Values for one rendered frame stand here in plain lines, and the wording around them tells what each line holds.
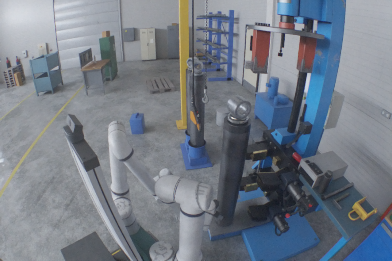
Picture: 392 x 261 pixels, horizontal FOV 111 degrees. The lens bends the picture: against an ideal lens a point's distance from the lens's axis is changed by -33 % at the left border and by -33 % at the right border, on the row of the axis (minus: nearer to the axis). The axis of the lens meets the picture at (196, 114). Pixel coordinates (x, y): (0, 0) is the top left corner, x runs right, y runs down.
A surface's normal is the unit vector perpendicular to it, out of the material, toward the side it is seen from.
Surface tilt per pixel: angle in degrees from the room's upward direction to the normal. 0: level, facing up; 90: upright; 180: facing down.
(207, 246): 0
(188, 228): 80
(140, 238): 0
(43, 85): 90
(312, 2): 90
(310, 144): 90
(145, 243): 0
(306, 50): 90
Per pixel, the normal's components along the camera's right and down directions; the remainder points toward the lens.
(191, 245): 0.07, 0.29
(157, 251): -0.18, -0.89
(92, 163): 0.72, 0.31
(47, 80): 0.24, 0.44
